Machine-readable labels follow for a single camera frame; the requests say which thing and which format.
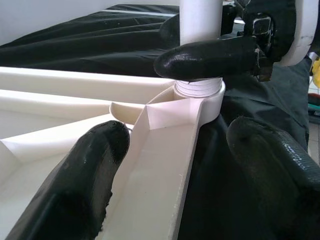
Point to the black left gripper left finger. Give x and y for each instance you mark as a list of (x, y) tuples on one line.
[(75, 187)]

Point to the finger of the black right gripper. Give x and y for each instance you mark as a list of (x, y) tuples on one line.
[(170, 32)]

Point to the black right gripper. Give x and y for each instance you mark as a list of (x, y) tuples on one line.
[(272, 37)]

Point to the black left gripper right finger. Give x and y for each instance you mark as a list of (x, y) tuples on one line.
[(275, 175)]

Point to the white plastic table leg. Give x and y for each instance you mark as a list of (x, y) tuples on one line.
[(200, 20)]

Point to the white plastic table top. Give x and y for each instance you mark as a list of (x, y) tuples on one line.
[(162, 150)]

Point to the black cloth table cover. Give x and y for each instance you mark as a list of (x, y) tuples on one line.
[(87, 42)]

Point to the yellow object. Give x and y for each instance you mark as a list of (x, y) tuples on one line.
[(316, 73)]

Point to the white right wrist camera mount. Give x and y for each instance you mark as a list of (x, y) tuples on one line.
[(303, 27)]

